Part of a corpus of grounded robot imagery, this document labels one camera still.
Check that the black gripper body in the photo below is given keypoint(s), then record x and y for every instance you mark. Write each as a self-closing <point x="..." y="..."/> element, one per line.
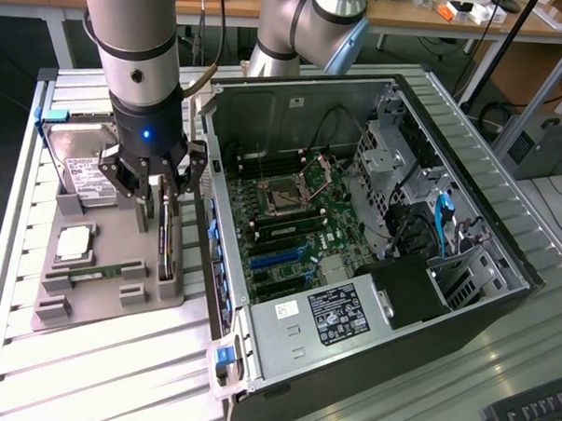
<point x="149" y="125"/>

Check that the graphics card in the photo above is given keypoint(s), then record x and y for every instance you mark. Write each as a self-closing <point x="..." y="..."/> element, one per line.
<point x="167" y="233"/>

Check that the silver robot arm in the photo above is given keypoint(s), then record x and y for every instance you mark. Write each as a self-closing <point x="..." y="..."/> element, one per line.
<point x="130" y="41"/>

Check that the hard disk drive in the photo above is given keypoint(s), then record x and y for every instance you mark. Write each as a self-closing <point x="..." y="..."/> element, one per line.
<point x="64" y="145"/>

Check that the grey parts rack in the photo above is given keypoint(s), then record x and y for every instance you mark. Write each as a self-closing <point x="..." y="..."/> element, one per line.
<point x="107" y="240"/>

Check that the thin metal locking lever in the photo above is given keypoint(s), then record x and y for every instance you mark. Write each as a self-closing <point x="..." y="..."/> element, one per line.
<point x="260" y="163"/>

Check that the silver CPU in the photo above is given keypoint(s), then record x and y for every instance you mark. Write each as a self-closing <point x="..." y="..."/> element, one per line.
<point x="74" y="243"/>

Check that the CPU socket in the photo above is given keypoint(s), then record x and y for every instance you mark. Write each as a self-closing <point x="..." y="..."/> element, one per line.
<point x="281" y="196"/>

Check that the green RAM stick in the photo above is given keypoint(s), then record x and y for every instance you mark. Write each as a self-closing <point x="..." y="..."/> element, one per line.
<point x="96" y="271"/>

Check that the black RAM stick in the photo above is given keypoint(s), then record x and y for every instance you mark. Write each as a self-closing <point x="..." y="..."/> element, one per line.
<point x="289" y="228"/>

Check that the black expansion slot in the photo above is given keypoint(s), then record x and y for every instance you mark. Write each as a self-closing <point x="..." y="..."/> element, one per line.
<point x="282" y="287"/>
<point x="274" y="248"/>

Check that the metal socket cover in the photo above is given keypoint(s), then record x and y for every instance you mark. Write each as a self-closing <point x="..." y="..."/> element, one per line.
<point x="307" y="185"/>

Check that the blue expansion slot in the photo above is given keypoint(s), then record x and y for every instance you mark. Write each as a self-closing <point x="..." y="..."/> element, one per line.
<point x="279" y="259"/>

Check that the green motherboard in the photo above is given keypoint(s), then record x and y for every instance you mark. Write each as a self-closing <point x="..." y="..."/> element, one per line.
<point x="336" y="222"/>

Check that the silver chipset heatsink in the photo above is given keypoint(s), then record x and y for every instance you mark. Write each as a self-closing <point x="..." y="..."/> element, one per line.
<point x="335" y="266"/>

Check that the blue case latch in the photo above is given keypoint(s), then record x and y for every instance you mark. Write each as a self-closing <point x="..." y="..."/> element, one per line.
<point x="223" y="357"/>

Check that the silver metal drive cage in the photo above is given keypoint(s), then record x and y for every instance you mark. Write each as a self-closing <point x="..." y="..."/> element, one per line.
<point x="390" y="164"/>

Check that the grey power supply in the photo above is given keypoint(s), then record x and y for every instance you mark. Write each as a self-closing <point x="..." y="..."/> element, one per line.
<point x="294" y="341"/>

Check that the black plastic air shroud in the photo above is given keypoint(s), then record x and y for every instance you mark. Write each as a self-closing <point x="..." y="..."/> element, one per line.
<point x="399" y="290"/>

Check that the black grey PC case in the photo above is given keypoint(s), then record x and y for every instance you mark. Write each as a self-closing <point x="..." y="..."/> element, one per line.
<point x="371" y="387"/>

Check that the white orange small box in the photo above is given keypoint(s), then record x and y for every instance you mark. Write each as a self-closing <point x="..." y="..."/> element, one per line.
<point x="446" y="11"/>

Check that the silver perforated disk bay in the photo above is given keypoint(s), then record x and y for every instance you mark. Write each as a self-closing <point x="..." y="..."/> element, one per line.
<point x="469" y="284"/>

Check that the black tripod pole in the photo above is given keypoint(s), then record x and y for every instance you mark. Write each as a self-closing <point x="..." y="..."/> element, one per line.
<point x="504" y="43"/>

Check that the grey equipment box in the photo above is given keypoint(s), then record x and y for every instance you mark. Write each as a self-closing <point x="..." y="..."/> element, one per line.
<point x="545" y="152"/>

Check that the black keyboard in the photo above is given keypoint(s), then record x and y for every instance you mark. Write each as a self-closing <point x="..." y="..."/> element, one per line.
<point x="533" y="417"/>

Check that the aluminium profile frame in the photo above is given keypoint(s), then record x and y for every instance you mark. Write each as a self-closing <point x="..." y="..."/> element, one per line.
<point x="534" y="98"/>

